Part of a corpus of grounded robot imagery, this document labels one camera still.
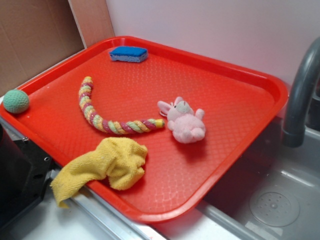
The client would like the blue sponge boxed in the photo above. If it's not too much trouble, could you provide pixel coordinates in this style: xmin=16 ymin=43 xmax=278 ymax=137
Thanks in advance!
xmin=109 ymin=46 xmax=149 ymax=63

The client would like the pink plush bunny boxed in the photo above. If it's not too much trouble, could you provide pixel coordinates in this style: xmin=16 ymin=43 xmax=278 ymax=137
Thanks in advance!
xmin=157 ymin=96 xmax=206 ymax=144

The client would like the grey sink basin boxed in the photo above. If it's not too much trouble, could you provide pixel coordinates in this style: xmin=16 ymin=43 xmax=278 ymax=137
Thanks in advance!
xmin=197 ymin=122 xmax=320 ymax=240

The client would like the multicolour twisted rope toy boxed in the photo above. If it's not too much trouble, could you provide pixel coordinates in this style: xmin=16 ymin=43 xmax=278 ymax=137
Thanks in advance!
xmin=78 ymin=76 xmax=165 ymax=136

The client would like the brown cardboard panel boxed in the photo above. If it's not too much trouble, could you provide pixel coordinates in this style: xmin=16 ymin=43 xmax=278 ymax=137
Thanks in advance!
xmin=0 ymin=0 xmax=84 ymax=95

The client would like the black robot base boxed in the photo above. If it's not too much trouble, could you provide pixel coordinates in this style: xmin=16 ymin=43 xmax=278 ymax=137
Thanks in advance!
xmin=0 ymin=126 xmax=53 ymax=231

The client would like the yellow terry cloth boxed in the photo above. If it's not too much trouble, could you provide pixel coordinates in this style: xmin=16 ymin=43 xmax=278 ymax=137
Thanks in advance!
xmin=50 ymin=137 xmax=148 ymax=208

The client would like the grey faucet spout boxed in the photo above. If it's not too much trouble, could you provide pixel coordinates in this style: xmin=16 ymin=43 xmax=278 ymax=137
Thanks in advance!
xmin=281 ymin=38 xmax=320 ymax=148

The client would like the green textured ball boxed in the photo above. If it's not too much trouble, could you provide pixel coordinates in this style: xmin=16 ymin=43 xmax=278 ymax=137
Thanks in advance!
xmin=3 ymin=89 xmax=30 ymax=114

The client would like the red plastic tray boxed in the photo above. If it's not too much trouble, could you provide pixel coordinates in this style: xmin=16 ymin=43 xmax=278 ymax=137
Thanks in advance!
xmin=0 ymin=36 xmax=288 ymax=224

